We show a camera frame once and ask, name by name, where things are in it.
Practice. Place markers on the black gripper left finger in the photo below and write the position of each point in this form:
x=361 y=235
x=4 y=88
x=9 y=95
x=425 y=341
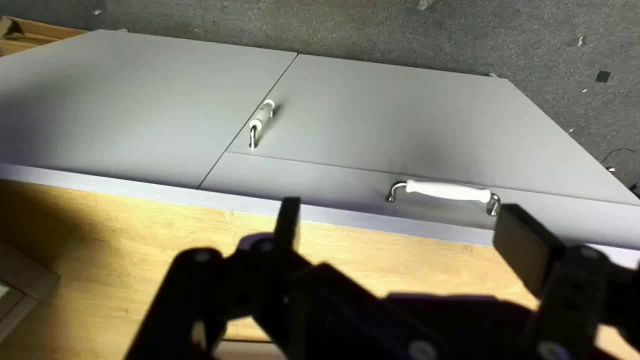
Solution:
x=286 y=223

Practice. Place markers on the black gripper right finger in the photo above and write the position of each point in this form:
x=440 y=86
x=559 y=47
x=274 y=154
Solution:
x=527 y=243

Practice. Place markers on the grey cabinet drawer front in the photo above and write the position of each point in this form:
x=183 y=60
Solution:
x=321 y=182

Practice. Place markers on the grey cabinet with wooden top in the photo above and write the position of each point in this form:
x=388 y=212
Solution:
x=132 y=185

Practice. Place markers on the small black square tag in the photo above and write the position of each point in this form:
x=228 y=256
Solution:
x=603 y=76

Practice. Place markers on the small white paper scrap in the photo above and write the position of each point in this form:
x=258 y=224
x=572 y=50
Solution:
x=425 y=5
x=580 y=41

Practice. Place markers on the brown wooden board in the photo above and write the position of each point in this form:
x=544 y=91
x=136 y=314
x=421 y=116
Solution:
x=27 y=36

